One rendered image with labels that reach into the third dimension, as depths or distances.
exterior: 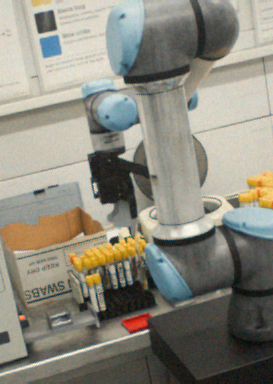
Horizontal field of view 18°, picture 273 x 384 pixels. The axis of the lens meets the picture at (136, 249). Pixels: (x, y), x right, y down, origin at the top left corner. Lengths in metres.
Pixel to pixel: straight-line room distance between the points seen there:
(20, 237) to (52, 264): 0.28
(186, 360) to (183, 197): 0.31
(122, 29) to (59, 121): 1.05
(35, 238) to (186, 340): 0.87
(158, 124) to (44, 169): 1.03
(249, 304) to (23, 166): 1.03
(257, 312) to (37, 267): 0.72
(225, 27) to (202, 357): 0.59
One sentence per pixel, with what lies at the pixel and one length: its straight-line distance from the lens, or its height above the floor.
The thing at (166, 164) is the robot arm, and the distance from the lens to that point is 1.52.
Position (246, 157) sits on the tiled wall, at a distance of 2.69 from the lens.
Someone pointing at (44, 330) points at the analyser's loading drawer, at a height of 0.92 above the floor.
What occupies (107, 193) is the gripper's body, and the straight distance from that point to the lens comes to 1.98.
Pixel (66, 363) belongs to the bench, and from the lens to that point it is 1.92.
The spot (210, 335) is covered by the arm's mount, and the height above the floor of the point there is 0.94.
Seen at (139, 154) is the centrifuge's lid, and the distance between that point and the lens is 2.51.
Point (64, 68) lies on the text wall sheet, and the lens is 2.47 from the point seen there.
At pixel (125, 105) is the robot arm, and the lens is 1.83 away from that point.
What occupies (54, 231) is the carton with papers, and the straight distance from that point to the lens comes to 2.47.
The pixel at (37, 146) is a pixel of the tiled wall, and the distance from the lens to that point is 2.49.
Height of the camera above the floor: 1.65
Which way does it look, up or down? 18 degrees down
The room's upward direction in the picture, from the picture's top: 11 degrees counter-clockwise
